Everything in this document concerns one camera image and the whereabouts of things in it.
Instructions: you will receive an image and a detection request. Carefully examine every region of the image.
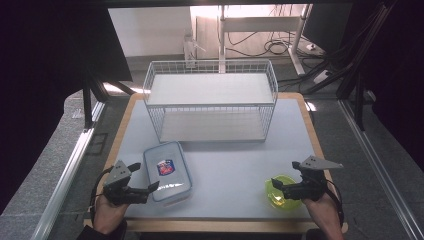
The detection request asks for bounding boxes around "dark floor grate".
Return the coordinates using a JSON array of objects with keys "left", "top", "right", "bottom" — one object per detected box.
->
[{"left": 86, "top": 132, "right": 109, "bottom": 156}]

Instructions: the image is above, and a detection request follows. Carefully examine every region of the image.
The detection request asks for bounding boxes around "white wire rack shelf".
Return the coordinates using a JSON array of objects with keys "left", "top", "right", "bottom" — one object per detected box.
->
[{"left": 142, "top": 59, "right": 279, "bottom": 144}]

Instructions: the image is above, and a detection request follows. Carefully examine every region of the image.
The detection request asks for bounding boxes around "person's left hand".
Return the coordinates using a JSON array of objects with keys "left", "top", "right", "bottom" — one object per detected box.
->
[{"left": 92, "top": 194, "right": 131, "bottom": 234}]

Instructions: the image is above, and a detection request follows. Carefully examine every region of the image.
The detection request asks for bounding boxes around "dark monitor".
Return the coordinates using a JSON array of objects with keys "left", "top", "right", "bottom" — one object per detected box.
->
[{"left": 301, "top": 3, "right": 354, "bottom": 55}]

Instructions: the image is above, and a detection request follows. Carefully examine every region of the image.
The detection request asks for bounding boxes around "black curtain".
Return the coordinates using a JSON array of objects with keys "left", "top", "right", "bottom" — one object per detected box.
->
[
  {"left": 0, "top": 0, "right": 133, "bottom": 214},
  {"left": 349, "top": 0, "right": 424, "bottom": 163}
]

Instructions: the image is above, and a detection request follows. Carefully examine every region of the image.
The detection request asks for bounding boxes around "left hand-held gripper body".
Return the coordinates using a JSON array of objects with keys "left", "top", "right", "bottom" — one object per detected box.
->
[{"left": 102, "top": 160, "right": 150, "bottom": 206}]

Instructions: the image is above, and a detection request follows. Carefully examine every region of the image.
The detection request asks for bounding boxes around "white desk frame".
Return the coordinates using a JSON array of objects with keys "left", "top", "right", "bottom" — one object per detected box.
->
[{"left": 189, "top": 3, "right": 314, "bottom": 76}]

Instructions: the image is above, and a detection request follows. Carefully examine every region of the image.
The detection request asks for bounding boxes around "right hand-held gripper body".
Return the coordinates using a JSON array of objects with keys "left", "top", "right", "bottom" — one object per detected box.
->
[{"left": 284, "top": 155, "right": 344, "bottom": 202}]

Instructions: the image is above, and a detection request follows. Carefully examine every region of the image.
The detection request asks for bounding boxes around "aluminium rail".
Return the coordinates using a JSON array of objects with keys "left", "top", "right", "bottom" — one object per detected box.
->
[
  {"left": 337, "top": 99, "right": 424, "bottom": 240},
  {"left": 31, "top": 128, "right": 96, "bottom": 240}
]

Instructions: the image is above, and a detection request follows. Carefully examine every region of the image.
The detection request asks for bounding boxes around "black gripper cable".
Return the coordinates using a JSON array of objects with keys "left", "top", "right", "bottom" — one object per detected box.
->
[
  {"left": 324, "top": 179, "right": 345, "bottom": 228},
  {"left": 89, "top": 165, "right": 115, "bottom": 221}
]

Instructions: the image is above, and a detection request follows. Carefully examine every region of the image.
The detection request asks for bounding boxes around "person's right hand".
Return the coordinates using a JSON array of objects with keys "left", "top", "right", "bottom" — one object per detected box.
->
[{"left": 301, "top": 191, "right": 342, "bottom": 228}]

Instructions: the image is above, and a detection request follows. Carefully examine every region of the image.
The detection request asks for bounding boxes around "clear round container green lid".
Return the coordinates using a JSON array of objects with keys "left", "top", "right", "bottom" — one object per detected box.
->
[{"left": 264, "top": 174, "right": 304, "bottom": 211}]

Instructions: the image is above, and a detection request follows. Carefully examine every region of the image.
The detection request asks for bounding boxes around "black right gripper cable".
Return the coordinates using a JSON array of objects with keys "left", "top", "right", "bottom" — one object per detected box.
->
[{"left": 324, "top": 179, "right": 345, "bottom": 228}]

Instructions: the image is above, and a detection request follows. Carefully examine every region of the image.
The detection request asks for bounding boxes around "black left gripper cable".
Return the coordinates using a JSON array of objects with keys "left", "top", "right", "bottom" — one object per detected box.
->
[{"left": 89, "top": 165, "right": 115, "bottom": 221}]

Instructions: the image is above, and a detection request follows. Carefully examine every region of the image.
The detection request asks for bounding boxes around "bundle of black floor cables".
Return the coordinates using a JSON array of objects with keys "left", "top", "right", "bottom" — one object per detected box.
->
[{"left": 226, "top": 30, "right": 329, "bottom": 69}]

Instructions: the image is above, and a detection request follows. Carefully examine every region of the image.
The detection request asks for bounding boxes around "black metal stand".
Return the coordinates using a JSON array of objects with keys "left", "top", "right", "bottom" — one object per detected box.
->
[
  {"left": 80, "top": 68, "right": 136, "bottom": 130},
  {"left": 334, "top": 0, "right": 398, "bottom": 132}
]

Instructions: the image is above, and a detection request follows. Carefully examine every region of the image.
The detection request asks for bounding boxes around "white power strip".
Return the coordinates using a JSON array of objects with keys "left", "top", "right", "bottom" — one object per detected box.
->
[{"left": 312, "top": 69, "right": 332, "bottom": 85}]

